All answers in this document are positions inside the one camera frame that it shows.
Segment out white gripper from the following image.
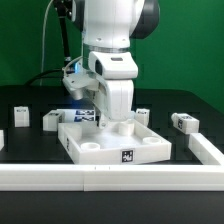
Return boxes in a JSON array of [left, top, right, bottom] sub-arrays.
[[86, 76, 134, 129]]

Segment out white square tabletop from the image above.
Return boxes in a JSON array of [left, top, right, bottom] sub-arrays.
[[58, 119, 171, 165]]

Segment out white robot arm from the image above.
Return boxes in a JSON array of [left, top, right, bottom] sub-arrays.
[[72, 0, 160, 128]]

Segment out white tag base sheet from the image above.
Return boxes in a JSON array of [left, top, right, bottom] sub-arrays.
[[63, 109, 96, 123]]

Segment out white L-shaped obstacle fence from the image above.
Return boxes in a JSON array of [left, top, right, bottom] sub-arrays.
[[0, 132, 224, 193]]

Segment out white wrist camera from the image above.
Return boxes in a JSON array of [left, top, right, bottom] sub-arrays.
[[62, 72, 99, 100]]

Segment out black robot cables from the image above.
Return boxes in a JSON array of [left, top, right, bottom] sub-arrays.
[[23, 0, 81, 88]]

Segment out white cable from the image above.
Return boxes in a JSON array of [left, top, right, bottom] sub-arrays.
[[39, 0, 55, 87]]

